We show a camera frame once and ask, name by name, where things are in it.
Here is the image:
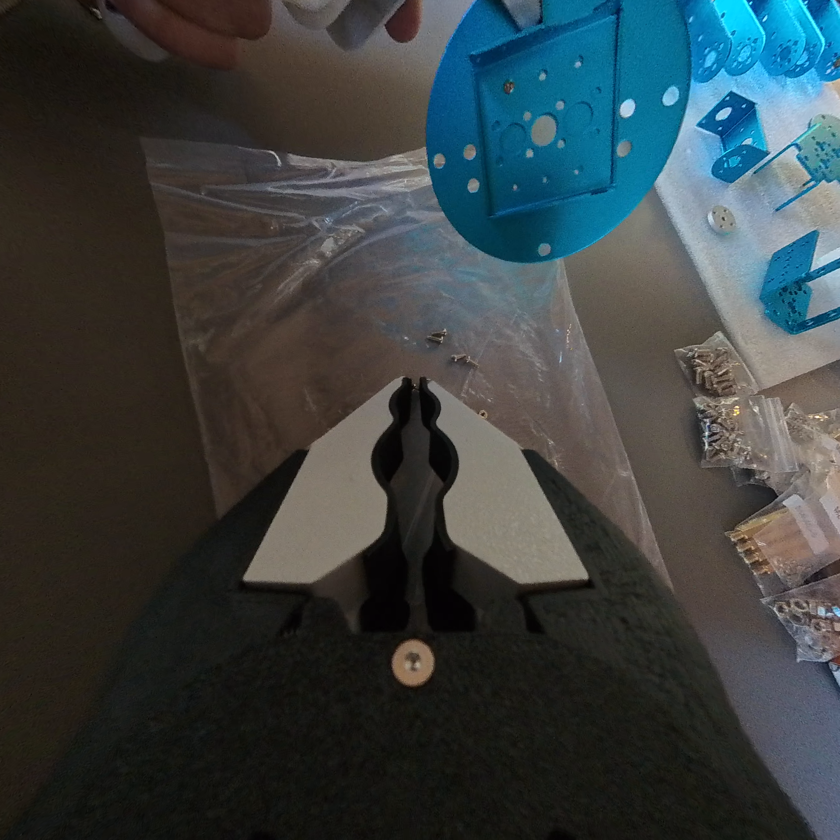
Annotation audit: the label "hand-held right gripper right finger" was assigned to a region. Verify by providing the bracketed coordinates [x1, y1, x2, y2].
[420, 377, 590, 631]

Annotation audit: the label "small blue angled bracket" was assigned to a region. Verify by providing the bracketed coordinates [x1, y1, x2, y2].
[697, 92, 769, 182]

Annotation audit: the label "small screws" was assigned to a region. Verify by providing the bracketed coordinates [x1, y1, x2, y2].
[425, 328, 490, 421]

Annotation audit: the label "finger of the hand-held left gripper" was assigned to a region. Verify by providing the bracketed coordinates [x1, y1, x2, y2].
[502, 0, 549, 31]

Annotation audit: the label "clear plastic bag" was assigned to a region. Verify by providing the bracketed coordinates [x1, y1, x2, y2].
[140, 136, 673, 592]

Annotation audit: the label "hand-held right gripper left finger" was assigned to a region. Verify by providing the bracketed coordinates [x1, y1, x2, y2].
[243, 377, 416, 631]

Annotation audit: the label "white foam tray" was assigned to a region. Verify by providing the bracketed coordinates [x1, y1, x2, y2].
[653, 0, 840, 389]

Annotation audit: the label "grey desk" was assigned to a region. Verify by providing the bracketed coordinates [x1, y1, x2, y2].
[0, 0, 840, 840]

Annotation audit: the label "blue multi-hole box bracket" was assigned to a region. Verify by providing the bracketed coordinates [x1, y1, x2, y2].
[759, 230, 840, 336]

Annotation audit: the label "pile of screw bags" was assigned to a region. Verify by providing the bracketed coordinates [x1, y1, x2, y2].
[675, 331, 840, 691]

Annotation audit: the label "wide teal flat bracket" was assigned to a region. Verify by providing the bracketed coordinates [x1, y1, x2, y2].
[753, 115, 840, 213]

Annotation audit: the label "person's left hand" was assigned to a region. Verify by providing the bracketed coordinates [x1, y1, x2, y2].
[125, 0, 422, 70]

